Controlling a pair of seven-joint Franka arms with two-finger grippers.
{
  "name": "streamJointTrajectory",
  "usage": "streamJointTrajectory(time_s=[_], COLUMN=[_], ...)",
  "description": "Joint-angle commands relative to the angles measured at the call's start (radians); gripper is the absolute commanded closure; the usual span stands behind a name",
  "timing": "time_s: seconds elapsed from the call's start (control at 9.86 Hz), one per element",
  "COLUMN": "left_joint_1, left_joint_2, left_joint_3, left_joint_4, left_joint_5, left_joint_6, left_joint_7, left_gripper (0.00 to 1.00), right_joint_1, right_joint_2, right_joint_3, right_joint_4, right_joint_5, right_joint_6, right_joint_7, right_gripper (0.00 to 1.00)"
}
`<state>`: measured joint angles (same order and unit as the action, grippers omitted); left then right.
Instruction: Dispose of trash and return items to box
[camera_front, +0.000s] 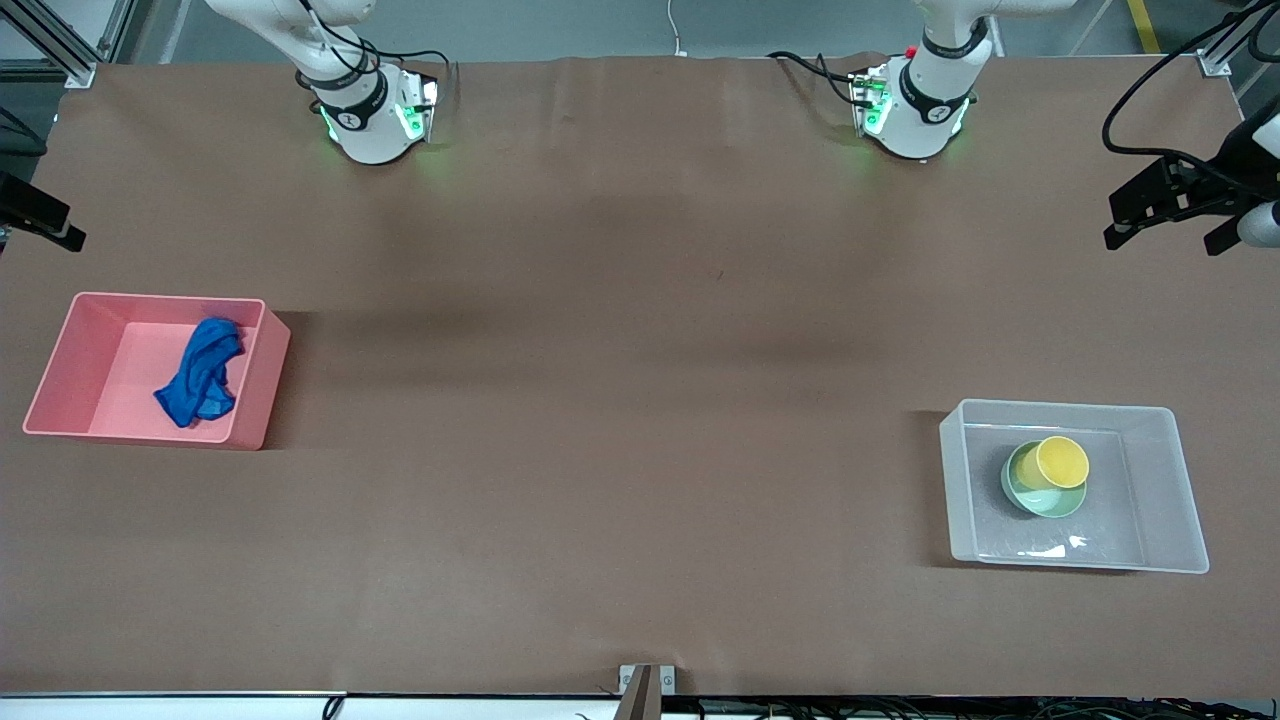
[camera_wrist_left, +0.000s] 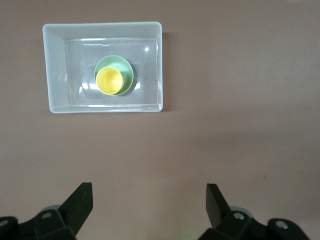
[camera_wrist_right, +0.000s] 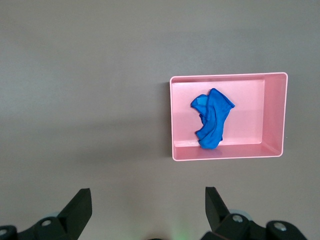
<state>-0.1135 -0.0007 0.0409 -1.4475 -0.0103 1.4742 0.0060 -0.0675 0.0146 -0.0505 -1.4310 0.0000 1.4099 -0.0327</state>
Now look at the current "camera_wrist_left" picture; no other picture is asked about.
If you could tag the yellow plastic cup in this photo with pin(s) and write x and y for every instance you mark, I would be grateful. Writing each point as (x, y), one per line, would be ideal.
(108, 80)

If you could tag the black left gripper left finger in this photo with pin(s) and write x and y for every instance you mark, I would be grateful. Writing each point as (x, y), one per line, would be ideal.
(77, 207)

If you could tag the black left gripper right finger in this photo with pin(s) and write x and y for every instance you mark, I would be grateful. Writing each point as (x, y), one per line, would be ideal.
(217, 207)

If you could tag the light green plastic cup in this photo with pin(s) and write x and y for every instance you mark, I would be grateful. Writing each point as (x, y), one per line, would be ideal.
(121, 65)

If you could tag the translucent white plastic box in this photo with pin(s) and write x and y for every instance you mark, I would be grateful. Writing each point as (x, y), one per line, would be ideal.
(57, 62)

